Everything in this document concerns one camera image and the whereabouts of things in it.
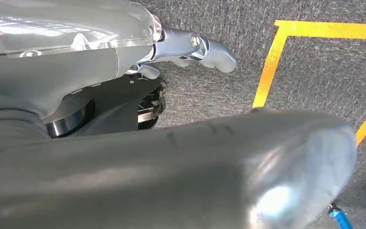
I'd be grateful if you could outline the blue metal shelf rack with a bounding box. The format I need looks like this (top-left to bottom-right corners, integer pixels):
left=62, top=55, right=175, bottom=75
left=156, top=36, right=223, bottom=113
left=327, top=203, right=366, bottom=229

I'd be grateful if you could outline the ribbed grey left arm sleeve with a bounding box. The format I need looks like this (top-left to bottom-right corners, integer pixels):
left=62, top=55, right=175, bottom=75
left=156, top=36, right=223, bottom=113
left=0, top=92, right=51, bottom=152

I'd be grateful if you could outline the yellow floor tape rectangle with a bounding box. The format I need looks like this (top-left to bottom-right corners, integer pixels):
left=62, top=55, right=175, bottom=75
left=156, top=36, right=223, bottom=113
left=252, top=20, right=366, bottom=146

